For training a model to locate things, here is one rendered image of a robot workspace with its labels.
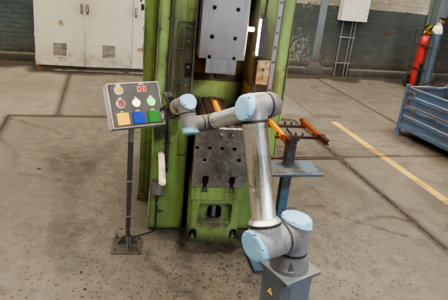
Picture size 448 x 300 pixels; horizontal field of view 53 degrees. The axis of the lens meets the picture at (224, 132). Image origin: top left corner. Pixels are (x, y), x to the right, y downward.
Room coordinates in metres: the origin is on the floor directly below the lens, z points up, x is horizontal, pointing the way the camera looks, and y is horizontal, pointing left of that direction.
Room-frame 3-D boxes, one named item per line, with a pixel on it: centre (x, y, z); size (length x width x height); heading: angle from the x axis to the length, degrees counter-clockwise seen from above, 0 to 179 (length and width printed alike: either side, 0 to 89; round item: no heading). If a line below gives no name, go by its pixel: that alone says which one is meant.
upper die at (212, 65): (3.09, 0.10, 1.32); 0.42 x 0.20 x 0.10; 10
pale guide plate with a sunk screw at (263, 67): (3.06, -0.22, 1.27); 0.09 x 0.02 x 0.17; 100
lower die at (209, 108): (3.09, 0.10, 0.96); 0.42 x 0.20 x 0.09; 10
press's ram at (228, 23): (3.09, 0.06, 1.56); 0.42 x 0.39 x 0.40; 10
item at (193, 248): (2.83, 0.06, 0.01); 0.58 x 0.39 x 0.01; 100
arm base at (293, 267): (1.83, -0.38, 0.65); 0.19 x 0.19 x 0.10
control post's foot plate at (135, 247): (2.70, 0.60, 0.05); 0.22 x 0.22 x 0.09; 10
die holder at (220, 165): (3.10, 0.05, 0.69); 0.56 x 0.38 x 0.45; 10
